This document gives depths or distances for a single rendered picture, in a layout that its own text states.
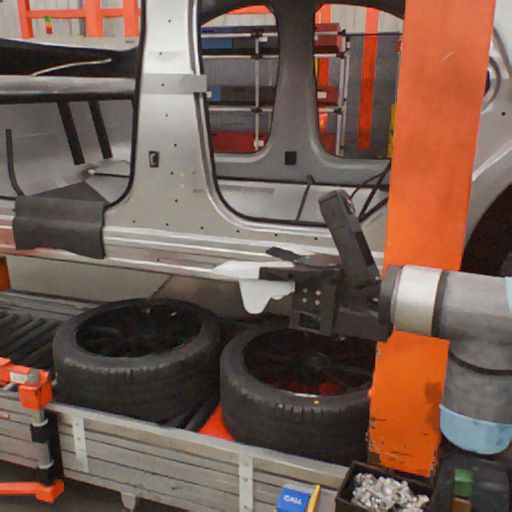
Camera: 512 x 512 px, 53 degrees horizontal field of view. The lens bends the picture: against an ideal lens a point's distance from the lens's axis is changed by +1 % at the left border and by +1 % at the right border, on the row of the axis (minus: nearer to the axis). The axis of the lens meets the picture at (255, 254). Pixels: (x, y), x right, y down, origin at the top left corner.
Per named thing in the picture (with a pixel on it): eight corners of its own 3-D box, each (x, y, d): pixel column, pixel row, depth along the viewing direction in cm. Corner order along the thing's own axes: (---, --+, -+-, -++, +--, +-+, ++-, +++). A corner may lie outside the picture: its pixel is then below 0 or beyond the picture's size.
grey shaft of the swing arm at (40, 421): (67, 492, 187) (50, 369, 171) (56, 504, 182) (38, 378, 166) (46, 486, 189) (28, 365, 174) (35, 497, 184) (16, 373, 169)
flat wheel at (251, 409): (379, 367, 226) (383, 318, 218) (420, 477, 163) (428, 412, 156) (228, 364, 228) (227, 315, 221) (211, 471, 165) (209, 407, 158)
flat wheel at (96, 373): (34, 432, 184) (25, 374, 177) (81, 343, 246) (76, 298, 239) (221, 423, 188) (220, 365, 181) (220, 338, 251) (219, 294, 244)
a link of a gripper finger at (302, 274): (260, 283, 56) (337, 283, 58) (261, 269, 56) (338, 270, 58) (253, 273, 61) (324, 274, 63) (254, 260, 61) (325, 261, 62)
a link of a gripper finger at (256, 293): (213, 317, 58) (293, 317, 59) (216, 265, 57) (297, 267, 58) (211, 308, 61) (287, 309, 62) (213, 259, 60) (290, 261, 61)
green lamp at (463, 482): (471, 485, 112) (473, 470, 111) (472, 499, 109) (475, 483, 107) (451, 481, 113) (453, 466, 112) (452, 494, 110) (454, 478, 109)
